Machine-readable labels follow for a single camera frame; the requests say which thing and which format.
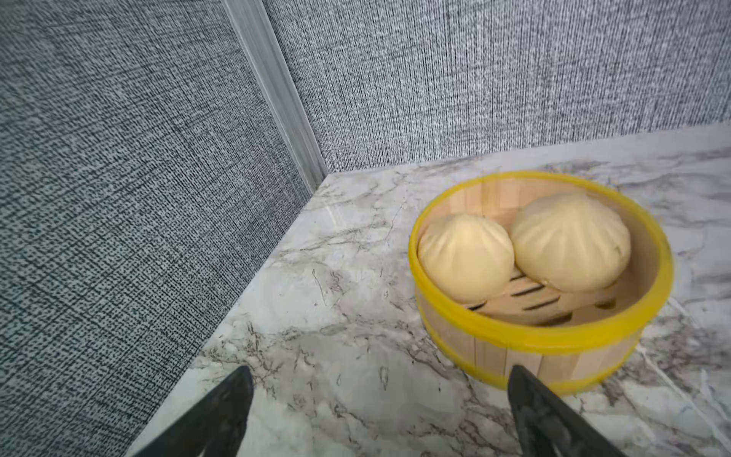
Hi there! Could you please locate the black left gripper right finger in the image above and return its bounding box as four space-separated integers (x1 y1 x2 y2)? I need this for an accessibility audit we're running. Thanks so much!
508 365 624 457

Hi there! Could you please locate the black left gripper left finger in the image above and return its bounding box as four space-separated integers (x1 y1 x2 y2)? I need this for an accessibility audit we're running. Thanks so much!
137 366 254 456

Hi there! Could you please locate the yellow steamer basket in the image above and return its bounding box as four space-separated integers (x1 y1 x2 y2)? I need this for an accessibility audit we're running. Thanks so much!
409 171 674 395

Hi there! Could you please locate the left cream bun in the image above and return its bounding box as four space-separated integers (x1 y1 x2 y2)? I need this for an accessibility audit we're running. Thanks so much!
417 213 515 305

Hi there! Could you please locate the cream bun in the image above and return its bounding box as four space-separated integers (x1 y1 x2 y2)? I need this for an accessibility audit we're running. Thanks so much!
509 192 632 292
417 213 515 305

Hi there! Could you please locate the right cream bun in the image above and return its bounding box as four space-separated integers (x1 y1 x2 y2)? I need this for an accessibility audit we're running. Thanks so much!
509 192 632 292

